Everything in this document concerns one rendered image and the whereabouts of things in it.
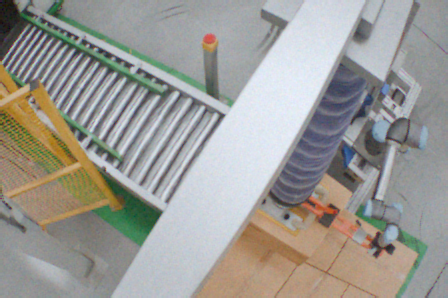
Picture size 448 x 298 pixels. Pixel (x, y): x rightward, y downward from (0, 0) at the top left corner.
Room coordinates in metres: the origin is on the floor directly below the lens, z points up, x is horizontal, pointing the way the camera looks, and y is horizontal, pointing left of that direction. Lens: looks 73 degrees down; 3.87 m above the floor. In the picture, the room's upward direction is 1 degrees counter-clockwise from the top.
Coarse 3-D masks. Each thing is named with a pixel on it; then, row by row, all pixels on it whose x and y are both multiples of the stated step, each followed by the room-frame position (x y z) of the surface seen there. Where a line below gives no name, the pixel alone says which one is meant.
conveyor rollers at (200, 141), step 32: (32, 32) 2.05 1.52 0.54; (64, 32) 1.97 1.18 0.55; (32, 64) 1.73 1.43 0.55; (64, 64) 1.68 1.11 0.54; (96, 64) 1.63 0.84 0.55; (32, 96) 1.45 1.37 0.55; (64, 96) 1.42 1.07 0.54; (96, 96) 1.39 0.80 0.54; (128, 96) 1.37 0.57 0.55; (160, 96) 1.35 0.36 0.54; (96, 128) 1.18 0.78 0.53; (192, 128) 1.15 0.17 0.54; (192, 160) 0.96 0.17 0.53
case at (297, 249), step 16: (336, 192) 0.62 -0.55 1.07; (256, 224) 0.49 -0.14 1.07; (272, 224) 0.49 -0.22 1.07; (320, 224) 0.46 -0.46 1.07; (272, 240) 0.42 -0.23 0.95; (288, 240) 0.40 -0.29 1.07; (304, 240) 0.39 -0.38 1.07; (320, 240) 0.38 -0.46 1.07; (288, 256) 0.34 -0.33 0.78; (304, 256) 0.31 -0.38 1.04
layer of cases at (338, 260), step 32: (256, 256) 0.39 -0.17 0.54; (320, 256) 0.35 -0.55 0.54; (352, 256) 0.31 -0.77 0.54; (384, 256) 0.27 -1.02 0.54; (416, 256) 0.22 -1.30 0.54; (224, 288) 0.18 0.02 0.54; (256, 288) 0.17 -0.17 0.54; (288, 288) 0.15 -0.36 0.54; (320, 288) 0.12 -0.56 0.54; (352, 288) 0.08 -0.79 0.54; (384, 288) 0.03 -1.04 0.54
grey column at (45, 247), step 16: (0, 208) 0.36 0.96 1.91; (0, 224) 0.29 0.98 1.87; (16, 224) 0.32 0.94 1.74; (0, 240) 0.23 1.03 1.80; (16, 240) 0.26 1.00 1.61; (32, 240) 0.30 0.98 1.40; (48, 240) 0.34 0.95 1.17; (32, 256) 0.22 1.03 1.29; (48, 256) 0.26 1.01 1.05; (64, 256) 0.30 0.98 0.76; (80, 256) 0.35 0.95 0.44; (96, 256) 0.41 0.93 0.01; (80, 272) 0.24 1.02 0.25; (96, 272) 0.28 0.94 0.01
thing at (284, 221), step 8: (264, 200) 0.60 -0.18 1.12; (264, 208) 0.56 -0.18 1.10; (264, 216) 0.53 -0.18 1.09; (272, 216) 0.52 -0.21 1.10; (280, 216) 0.52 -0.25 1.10; (288, 216) 0.51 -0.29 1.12; (296, 216) 0.51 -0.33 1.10; (280, 224) 0.48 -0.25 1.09; (288, 224) 0.48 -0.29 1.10; (296, 232) 0.43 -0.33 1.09
